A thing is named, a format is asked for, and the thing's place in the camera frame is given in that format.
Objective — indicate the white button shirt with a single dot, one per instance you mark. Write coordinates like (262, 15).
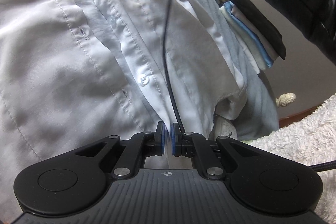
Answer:
(78, 56)

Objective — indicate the white printed item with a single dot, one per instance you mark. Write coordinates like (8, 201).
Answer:
(226, 129)

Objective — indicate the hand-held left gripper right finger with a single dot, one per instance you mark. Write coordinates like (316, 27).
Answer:
(173, 140)

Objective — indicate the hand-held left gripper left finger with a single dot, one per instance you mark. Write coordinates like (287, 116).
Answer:
(162, 140)

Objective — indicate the black folded cloth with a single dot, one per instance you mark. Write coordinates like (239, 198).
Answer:
(265, 27)

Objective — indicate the white fluffy towel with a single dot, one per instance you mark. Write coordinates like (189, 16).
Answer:
(302, 140)

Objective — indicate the cream bedpost finial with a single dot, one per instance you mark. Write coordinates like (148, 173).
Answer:
(286, 100)

